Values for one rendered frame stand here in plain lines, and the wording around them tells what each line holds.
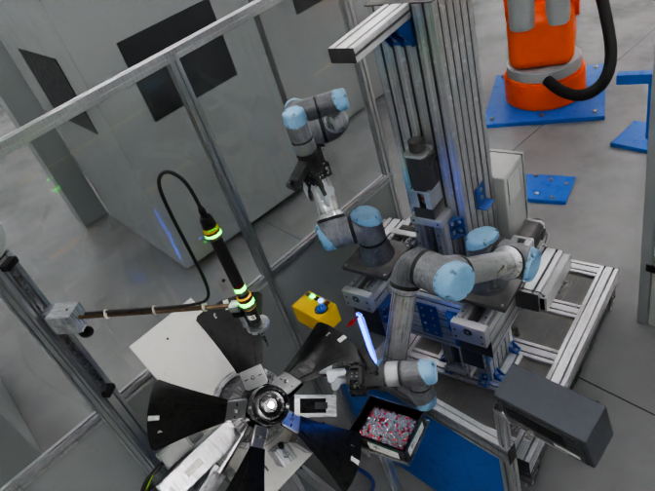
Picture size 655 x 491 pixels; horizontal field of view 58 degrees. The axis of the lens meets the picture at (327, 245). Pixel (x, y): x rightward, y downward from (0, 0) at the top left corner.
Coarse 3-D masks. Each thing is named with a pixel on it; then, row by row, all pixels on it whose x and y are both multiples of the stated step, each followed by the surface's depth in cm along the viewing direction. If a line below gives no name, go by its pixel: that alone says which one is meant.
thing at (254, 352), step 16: (256, 304) 186; (208, 320) 188; (224, 320) 187; (224, 336) 187; (240, 336) 185; (256, 336) 184; (224, 352) 188; (240, 352) 186; (256, 352) 184; (240, 368) 186
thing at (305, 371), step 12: (324, 324) 204; (312, 336) 201; (324, 336) 200; (336, 336) 200; (300, 348) 199; (312, 348) 197; (324, 348) 196; (336, 348) 196; (348, 348) 196; (300, 360) 194; (312, 360) 192; (324, 360) 192; (336, 360) 192; (348, 360) 192; (360, 360) 193; (288, 372) 191; (300, 372) 189; (312, 372) 188
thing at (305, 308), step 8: (304, 296) 236; (320, 296) 234; (296, 304) 234; (304, 304) 232; (312, 304) 231; (328, 304) 229; (296, 312) 234; (304, 312) 229; (312, 312) 228; (328, 312) 226; (336, 312) 229; (304, 320) 233; (312, 320) 227; (320, 320) 224; (328, 320) 227; (336, 320) 231; (312, 328) 233
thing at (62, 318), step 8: (56, 304) 187; (64, 304) 186; (72, 304) 184; (80, 304) 185; (48, 312) 184; (56, 312) 184; (64, 312) 182; (72, 312) 182; (80, 312) 185; (48, 320) 182; (56, 320) 181; (64, 320) 181; (72, 320) 181; (80, 320) 184; (56, 328) 184; (64, 328) 184; (72, 328) 183; (80, 328) 184
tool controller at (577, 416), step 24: (504, 384) 160; (528, 384) 157; (552, 384) 155; (504, 408) 162; (528, 408) 154; (552, 408) 151; (576, 408) 148; (600, 408) 146; (528, 432) 164; (552, 432) 151; (576, 432) 145; (600, 432) 149; (576, 456) 156; (600, 456) 156
